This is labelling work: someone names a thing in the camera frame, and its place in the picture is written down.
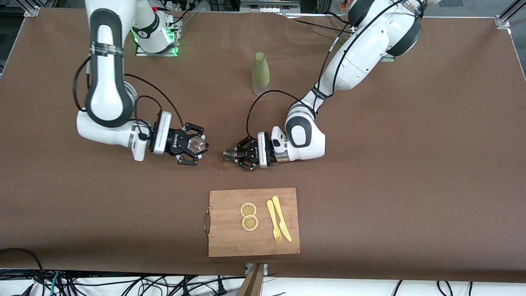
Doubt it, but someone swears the yellow plastic fork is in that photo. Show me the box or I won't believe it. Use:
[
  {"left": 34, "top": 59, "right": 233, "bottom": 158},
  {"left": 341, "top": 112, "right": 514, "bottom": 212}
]
[{"left": 266, "top": 199, "right": 283, "bottom": 244}]

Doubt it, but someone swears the yellow plastic knife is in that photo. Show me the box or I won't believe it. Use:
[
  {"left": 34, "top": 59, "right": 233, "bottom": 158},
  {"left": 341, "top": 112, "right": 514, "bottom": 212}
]
[{"left": 272, "top": 196, "right": 293, "bottom": 242}]

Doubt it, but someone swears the green sleeved glass bottle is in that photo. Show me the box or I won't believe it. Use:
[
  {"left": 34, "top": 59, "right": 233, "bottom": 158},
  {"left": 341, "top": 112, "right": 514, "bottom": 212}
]
[{"left": 252, "top": 52, "right": 270, "bottom": 97}]

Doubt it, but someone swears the wooden cutting board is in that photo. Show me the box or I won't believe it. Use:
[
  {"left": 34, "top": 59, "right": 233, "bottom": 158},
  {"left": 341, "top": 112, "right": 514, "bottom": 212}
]
[{"left": 203, "top": 187, "right": 300, "bottom": 258}]

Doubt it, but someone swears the wooden beam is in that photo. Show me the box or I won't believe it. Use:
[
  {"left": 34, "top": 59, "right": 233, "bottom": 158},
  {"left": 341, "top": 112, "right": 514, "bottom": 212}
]
[{"left": 236, "top": 263, "right": 265, "bottom": 296}]

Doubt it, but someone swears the grey metal rack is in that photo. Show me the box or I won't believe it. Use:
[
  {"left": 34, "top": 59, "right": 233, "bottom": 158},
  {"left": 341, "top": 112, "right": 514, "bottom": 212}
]
[{"left": 240, "top": 0, "right": 300, "bottom": 14}]

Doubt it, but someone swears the brown table cover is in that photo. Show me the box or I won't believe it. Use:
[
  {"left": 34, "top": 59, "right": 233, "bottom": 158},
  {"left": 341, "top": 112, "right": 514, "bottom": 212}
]
[{"left": 0, "top": 7, "right": 526, "bottom": 284}]

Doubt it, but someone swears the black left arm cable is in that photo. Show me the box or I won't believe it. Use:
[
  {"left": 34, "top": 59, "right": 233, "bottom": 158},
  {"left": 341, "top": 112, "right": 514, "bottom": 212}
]
[{"left": 246, "top": 0, "right": 424, "bottom": 140}]

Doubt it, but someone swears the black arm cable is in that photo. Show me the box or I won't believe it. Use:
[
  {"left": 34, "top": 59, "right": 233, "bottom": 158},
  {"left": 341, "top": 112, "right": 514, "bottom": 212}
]
[
  {"left": 73, "top": 55, "right": 185, "bottom": 136},
  {"left": 246, "top": 0, "right": 424, "bottom": 140}
]

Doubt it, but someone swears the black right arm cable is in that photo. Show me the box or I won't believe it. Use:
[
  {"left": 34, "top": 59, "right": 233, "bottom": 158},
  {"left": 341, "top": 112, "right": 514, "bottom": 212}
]
[{"left": 73, "top": 55, "right": 185, "bottom": 136}]

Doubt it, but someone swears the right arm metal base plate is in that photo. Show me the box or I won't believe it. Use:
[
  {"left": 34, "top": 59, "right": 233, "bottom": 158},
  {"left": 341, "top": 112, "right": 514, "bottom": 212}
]
[{"left": 136, "top": 14, "right": 181, "bottom": 57}]

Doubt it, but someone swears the black base power cable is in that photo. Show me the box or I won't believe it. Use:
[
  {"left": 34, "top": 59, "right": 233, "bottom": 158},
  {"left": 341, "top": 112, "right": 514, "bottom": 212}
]
[{"left": 284, "top": 12, "right": 350, "bottom": 33}]

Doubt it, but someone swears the teal floor cable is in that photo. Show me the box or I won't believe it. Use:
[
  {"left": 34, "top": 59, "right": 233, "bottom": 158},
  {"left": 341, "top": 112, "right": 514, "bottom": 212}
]
[{"left": 48, "top": 271, "right": 62, "bottom": 296}]

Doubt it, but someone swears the thick black floor cable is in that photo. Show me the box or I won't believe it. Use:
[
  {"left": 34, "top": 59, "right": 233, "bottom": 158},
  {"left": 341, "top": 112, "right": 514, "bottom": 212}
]
[{"left": 0, "top": 248, "right": 46, "bottom": 296}]

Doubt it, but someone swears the aluminium frame profile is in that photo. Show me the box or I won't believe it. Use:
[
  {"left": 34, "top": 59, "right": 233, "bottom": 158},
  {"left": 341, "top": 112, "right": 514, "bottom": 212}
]
[
  {"left": 495, "top": 0, "right": 526, "bottom": 30},
  {"left": 23, "top": 0, "right": 58, "bottom": 17}
]

